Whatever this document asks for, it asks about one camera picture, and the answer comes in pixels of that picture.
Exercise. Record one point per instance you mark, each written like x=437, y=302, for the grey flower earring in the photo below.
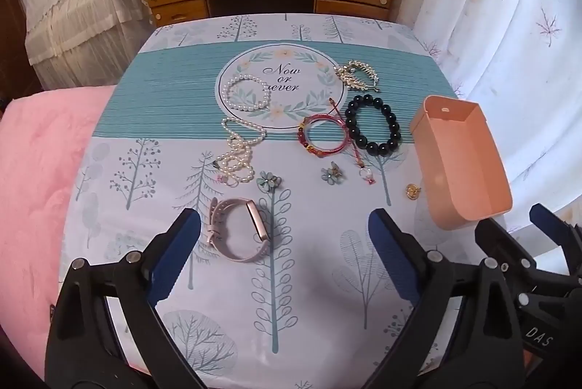
x=332, y=173

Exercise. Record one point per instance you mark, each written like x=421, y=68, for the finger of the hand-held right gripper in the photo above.
x=504, y=246
x=552, y=221

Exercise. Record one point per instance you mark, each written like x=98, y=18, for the gold leaf brooch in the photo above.
x=357, y=75

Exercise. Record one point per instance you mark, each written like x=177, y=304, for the white leaf print curtain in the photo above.
x=500, y=30

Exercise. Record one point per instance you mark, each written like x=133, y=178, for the orange plastic box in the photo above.
x=459, y=171

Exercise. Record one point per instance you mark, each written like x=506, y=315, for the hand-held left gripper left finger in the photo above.
x=175, y=252

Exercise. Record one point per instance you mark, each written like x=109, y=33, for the small gold stud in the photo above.
x=413, y=191

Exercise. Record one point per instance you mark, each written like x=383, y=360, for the pink fluffy blanket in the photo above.
x=36, y=189

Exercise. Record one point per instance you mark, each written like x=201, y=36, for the white lace cover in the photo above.
x=82, y=7

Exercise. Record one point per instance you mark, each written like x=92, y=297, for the pink smart band watch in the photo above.
x=257, y=216

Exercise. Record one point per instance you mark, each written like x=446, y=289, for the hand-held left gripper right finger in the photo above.
x=391, y=252

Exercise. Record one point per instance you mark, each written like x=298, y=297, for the tree print tablecloth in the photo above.
x=318, y=211

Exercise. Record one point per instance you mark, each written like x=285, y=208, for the teal flower earring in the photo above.
x=269, y=181

